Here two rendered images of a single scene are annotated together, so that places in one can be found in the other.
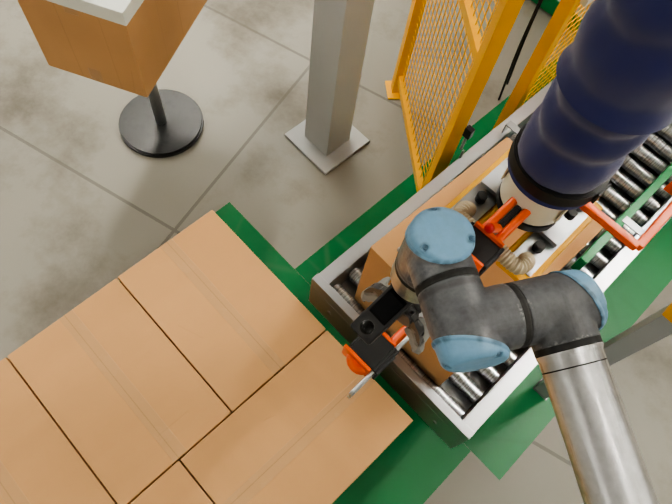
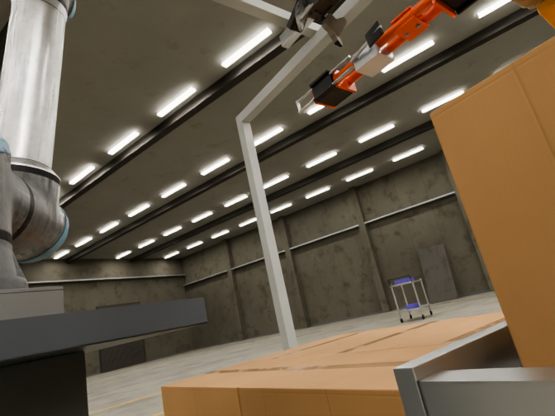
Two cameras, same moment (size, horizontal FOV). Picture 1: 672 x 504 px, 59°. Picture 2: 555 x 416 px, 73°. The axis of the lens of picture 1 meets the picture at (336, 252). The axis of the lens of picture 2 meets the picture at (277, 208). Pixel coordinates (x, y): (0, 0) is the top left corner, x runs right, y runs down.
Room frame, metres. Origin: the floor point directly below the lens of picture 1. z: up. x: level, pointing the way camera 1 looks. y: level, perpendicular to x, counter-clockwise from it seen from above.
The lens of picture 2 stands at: (0.40, -1.00, 0.69)
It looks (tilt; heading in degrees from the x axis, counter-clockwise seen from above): 16 degrees up; 105
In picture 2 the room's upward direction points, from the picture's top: 13 degrees counter-clockwise
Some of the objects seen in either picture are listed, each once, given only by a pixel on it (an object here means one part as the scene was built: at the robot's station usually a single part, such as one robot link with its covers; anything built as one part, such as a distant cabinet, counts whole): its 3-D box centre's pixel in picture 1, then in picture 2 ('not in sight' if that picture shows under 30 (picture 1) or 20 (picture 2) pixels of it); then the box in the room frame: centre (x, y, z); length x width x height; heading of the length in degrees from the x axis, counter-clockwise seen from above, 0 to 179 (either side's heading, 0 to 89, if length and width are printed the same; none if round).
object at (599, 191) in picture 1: (561, 161); not in sight; (0.87, -0.46, 1.34); 0.23 x 0.23 x 0.04
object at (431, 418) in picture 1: (382, 363); not in sight; (0.58, -0.23, 0.48); 0.70 x 0.03 x 0.15; 54
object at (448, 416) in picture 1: (388, 354); (528, 333); (0.58, -0.23, 0.58); 0.70 x 0.03 x 0.06; 54
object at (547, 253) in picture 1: (553, 232); not in sight; (0.81, -0.53, 1.12); 0.34 x 0.10 x 0.05; 145
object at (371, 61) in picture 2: not in sight; (372, 58); (0.49, -0.19, 1.22); 0.07 x 0.07 x 0.04; 55
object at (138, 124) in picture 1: (149, 80); not in sight; (1.66, 0.96, 0.31); 0.40 x 0.40 x 0.62
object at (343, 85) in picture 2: (368, 348); (334, 89); (0.38, -0.11, 1.22); 0.08 x 0.07 x 0.05; 145
